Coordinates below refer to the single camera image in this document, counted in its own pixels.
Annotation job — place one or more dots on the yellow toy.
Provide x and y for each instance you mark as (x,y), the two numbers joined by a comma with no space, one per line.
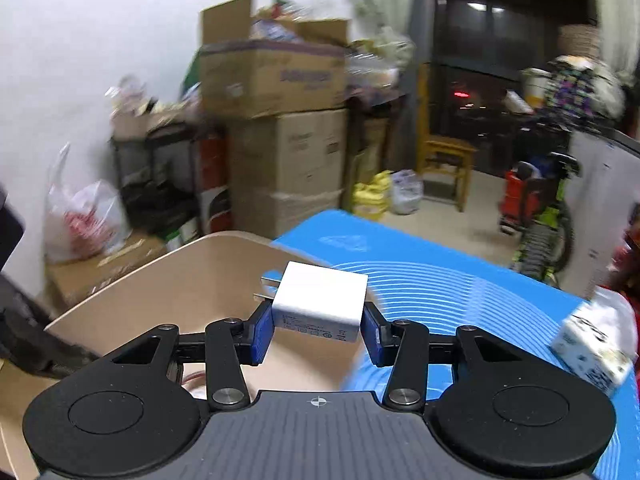
(372,195)

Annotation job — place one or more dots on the beige plastic basket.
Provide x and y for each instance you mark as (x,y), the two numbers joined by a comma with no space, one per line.
(215,280)

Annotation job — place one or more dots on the blue silicone mat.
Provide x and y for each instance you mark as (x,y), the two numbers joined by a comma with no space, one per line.
(450,285)

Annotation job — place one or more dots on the black metal cart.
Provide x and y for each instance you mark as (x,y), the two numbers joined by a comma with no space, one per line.
(155,185)

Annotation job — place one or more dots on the wooden chair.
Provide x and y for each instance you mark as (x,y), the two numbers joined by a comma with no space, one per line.
(447,152)

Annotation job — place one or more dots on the white chest freezer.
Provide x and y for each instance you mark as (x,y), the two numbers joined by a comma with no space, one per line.
(605,185)

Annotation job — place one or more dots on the large plain cardboard box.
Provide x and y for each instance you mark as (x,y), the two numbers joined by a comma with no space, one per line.
(285,170)

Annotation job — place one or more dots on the small white plastic bag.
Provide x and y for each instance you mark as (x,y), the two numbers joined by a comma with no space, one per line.
(407,192)

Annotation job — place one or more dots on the small brown cardboard box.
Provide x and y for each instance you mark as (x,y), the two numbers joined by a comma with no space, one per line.
(322,32)

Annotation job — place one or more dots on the white red-printed plastic bag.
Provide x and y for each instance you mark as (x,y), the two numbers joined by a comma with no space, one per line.
(85,220)

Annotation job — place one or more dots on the black and green bicycle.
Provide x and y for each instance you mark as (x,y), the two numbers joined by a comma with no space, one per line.
(540,240)

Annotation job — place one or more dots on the cardboard box of clutter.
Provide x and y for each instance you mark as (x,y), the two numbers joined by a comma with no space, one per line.
(145,122)

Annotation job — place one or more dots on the floral cloth bag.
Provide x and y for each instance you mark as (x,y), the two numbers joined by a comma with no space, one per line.
(582,90)

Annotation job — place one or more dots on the white charger adapter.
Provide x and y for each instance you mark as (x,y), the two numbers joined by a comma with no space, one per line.
(320,295)

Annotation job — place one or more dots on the open printed cardboard box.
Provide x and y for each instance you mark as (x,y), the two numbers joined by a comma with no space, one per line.
(270,80)

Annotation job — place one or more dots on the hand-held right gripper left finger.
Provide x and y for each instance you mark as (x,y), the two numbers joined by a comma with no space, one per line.
(260,335)

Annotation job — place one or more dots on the green bag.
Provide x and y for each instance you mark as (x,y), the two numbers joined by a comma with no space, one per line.
(192,77)

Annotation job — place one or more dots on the white tissue pack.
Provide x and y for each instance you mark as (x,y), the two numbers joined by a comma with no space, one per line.
(590,350)

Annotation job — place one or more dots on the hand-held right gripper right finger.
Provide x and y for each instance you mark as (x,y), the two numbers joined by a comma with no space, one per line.
(374,335)

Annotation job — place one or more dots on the dark wooden desk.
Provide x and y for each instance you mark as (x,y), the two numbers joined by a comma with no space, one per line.
(375,150)

